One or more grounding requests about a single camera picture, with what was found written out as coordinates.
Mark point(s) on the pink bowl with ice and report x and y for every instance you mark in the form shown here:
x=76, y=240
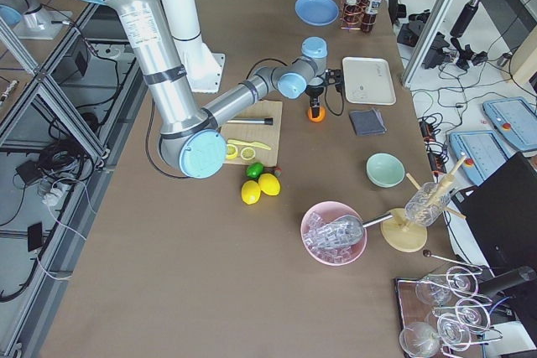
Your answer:
x=319, y=215

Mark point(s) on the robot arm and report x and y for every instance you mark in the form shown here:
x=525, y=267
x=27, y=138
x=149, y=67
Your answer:
x=189, y=137

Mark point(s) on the green lime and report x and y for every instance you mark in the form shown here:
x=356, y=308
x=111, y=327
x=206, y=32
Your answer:
x=254, y=170

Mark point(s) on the glass mug on stand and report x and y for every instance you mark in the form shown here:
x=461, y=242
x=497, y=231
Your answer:
x=424, y=208

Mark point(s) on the yellow plastic knife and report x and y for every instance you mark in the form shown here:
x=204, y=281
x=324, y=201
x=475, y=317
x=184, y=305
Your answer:
x=253, y=144

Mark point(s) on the wooden cup tree stand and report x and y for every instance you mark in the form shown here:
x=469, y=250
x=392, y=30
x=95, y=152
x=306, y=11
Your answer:
x=406, y=229

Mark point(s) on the blue teach pendant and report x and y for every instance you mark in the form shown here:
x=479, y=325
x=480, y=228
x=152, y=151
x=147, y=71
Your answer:
x=484, y=151
x=515, y=121

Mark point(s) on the orange fruit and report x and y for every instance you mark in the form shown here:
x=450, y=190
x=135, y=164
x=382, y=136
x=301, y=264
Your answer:
x=316, y=114

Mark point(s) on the lemon slice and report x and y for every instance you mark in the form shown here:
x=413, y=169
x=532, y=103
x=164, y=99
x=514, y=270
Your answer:
x=232, y=151
x=247, y=153

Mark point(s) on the metal ice scoop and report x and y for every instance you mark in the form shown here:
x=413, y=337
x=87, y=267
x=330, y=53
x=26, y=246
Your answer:
x=348, y=230

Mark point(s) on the green bowl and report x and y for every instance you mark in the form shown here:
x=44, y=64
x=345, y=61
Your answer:
x=385, y=170

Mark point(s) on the wooden cutting board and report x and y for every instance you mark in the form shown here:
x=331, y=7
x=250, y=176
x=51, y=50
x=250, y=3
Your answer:
x=267, y=134

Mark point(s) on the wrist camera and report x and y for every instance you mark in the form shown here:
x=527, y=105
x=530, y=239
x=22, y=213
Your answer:
x=334, y=77

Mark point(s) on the yellow lemon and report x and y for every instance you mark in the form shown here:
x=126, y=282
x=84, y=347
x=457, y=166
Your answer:
x=269, y=184
x=250, y=192

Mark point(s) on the copper wire bottle rack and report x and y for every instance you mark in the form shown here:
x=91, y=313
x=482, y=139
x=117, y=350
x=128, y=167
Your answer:
x=359, y=15

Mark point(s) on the aluminium frame post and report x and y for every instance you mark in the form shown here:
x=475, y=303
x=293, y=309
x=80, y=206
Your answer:
x=426, y=38

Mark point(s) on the blue plate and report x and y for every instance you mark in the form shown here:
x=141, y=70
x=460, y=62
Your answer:
x=317, y=12

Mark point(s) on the steel muddler tube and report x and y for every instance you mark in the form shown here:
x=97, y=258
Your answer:
x=267, y=121

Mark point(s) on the tea bottle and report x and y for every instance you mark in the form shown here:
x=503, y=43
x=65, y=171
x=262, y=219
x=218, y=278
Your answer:
x=370, y=15
x=351, y=12

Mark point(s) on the grey folded cloth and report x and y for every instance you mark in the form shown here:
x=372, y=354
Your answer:
x=367, y=123

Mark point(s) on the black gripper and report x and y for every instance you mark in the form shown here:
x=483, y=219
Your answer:
x=315, y=91

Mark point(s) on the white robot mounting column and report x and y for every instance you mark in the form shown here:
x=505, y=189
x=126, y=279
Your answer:
x=204, y=68

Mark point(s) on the cream rabbit tray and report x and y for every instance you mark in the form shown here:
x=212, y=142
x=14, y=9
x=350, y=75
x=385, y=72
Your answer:
x=368, y=81

